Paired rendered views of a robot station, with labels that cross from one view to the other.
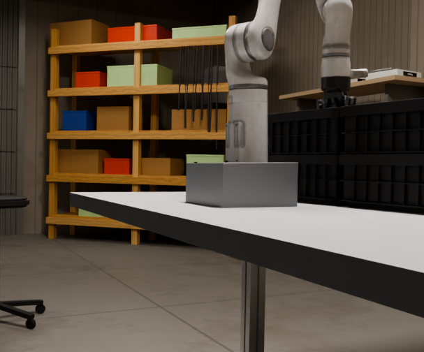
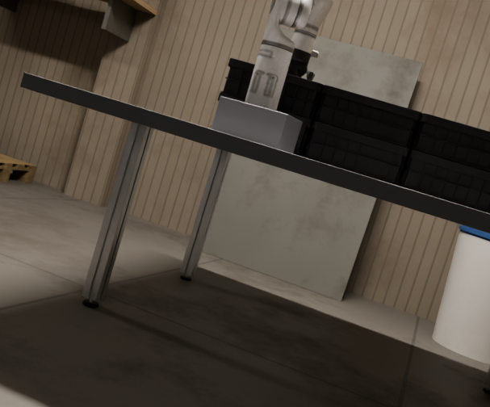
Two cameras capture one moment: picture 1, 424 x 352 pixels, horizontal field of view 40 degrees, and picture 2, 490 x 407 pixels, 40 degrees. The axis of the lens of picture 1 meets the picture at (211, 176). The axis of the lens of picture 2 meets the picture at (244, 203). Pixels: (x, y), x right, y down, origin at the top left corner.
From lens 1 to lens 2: 1.32 m
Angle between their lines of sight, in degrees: 48
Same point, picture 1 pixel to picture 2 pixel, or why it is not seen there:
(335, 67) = (309, 45)
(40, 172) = not seen: outside the picture
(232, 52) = (282, 14)
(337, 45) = (315, 27)
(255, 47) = (304, 19)
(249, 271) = (127, 185)
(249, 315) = (116, 226)
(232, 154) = (258, 100)
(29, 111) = not seen: outside the picture
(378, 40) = not seen: outside the picture
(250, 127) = (280, 83)
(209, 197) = (257, 136)
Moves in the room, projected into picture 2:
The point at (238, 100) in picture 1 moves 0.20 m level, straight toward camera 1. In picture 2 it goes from (278, 58) to (334, 67)
